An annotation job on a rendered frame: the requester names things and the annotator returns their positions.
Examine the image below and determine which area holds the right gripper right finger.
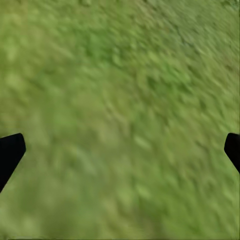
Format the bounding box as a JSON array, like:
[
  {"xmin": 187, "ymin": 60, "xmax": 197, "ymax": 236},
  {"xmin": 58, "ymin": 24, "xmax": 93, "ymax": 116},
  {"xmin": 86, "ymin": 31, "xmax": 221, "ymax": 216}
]
[{"xmin": 224, "ymin": 133, "xmax": 240, "ymax": 173}]

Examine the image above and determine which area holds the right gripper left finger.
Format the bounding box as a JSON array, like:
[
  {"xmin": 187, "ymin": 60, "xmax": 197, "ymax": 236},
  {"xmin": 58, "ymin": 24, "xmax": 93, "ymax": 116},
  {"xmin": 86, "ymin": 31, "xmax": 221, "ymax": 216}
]
[{"xmin": 0, "ymin": 133, "xmax": 26, "ymax": 193}]

